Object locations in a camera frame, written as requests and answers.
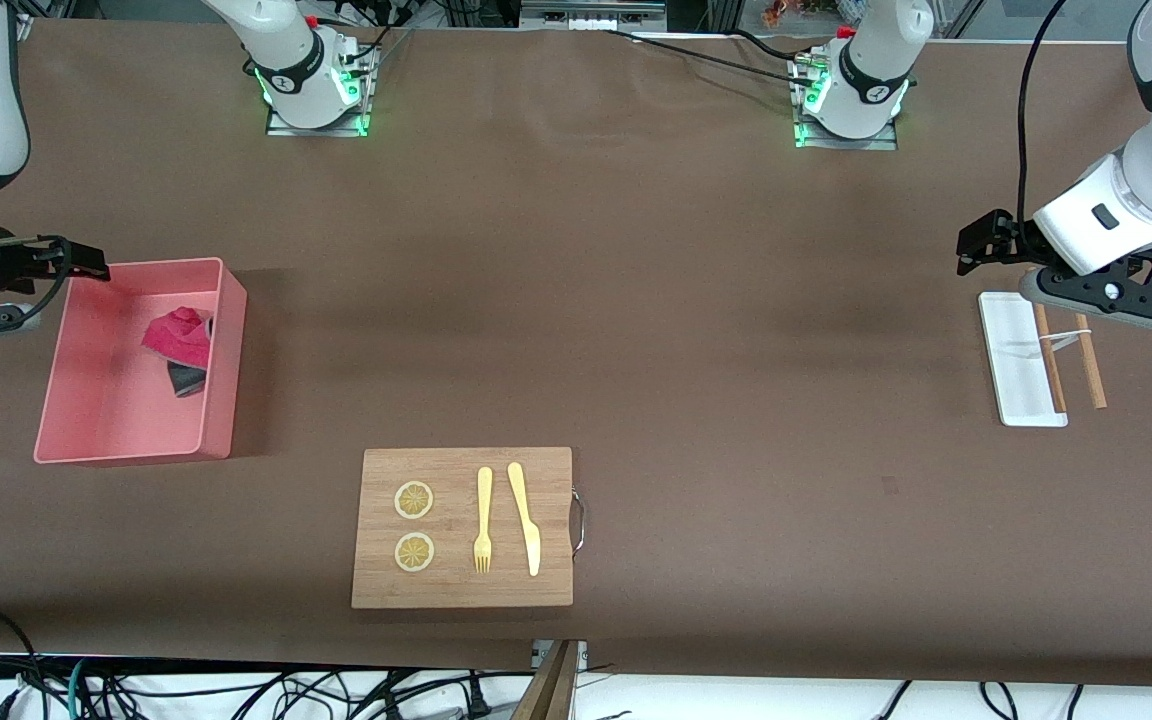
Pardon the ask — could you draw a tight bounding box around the wooden plank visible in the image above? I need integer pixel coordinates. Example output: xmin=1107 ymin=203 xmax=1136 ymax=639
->
xmin=509 ymin=640 xmax=582 ymax=720

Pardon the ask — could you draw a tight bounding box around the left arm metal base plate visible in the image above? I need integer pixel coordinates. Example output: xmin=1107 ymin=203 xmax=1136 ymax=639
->
xmin=791 ymin=55 xmax=899 ymax=151

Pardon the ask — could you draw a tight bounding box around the wooden rack rod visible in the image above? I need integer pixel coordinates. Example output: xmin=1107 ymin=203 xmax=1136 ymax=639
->
xmin=1033 ymin=303 xmax=1068 ymax=414
xmin=1074 ymin=315 xmax=1108 ymax=410

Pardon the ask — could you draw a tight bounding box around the black cable across table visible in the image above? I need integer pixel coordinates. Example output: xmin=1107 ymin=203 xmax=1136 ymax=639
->
xmin=601 ymin=28 xmax=822 ymax=89

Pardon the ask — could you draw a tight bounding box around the pink and grey cloth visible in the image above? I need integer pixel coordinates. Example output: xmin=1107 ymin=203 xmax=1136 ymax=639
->
xmin=141 ymin=307 xmax=216 ymax=399

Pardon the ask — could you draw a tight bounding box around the yellow fork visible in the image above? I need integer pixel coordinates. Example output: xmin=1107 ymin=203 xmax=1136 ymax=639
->
xmin=473 ymin=467 xmax=494 ymax=574

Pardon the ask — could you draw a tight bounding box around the pink plastic bin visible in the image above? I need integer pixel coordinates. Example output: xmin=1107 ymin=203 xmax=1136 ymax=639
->
xmin=33 ymin=257 xmax=248 ymax=467

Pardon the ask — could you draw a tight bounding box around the black left arm hanging cable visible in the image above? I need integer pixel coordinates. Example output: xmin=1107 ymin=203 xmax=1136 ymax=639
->
xmin=1016 ymin=0 xmax=1072 ymax=216

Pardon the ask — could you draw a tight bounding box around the white rack base tray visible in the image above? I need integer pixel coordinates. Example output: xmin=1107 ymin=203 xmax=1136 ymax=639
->
xmin=978 ymin=291 xmax=1070 ymax=428

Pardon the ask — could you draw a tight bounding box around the yellow knife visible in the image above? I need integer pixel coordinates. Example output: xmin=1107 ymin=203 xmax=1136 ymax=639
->
xmin=507 ymin=462 xmax=542 ymax=578

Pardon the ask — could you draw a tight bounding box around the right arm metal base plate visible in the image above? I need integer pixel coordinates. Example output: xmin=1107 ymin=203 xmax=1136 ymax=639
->
xmin=266 ymin=40 xmax=377 ymax=138

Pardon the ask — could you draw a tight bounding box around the wooden cutting board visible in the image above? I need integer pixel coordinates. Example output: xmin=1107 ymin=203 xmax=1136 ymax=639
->
xmin=351 ymin=447 xmax=575 ymax=610

